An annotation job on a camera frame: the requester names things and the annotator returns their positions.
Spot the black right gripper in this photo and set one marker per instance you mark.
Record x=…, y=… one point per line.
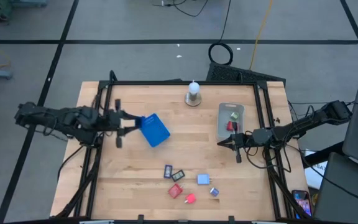
x=245, y=140

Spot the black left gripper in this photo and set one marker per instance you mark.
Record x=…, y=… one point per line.
x=117, y=123

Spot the small red wall charger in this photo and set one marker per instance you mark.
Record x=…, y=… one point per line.
x=229, y=126

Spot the blue plastic slotted basket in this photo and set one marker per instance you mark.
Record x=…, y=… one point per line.
x=154, y=130

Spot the green white wall charger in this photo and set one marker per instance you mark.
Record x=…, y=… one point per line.
x=235, y=116

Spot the light blue multiport charger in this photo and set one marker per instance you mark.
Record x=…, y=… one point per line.
x=203, y=179

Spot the blue framed digital display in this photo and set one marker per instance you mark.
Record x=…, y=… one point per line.
x=167, y=171

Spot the pink wall charger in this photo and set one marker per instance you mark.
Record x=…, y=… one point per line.
x=191, y=198

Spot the large red charger block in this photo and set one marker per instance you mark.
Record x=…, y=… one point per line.
x=175, y=191

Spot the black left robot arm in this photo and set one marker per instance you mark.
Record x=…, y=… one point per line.
x=57, y=116

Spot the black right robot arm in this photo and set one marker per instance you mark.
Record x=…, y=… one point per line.
x=306, y=123

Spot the white bulb brass lamp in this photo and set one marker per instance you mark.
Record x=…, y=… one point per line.
x=194, y=88

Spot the black perforated panel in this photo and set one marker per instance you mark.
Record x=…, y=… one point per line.
x=228, y=73

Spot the black table edge clamp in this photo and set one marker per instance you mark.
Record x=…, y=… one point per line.
x=231, y=219
x=140, y=218

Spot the white printed paper sign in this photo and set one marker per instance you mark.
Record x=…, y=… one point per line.
x=314, y=177

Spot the smartphone with lit screen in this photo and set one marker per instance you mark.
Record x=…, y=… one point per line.
x=301, y=202

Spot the black aluminium table frame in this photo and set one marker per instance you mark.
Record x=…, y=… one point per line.
x=182, y=82

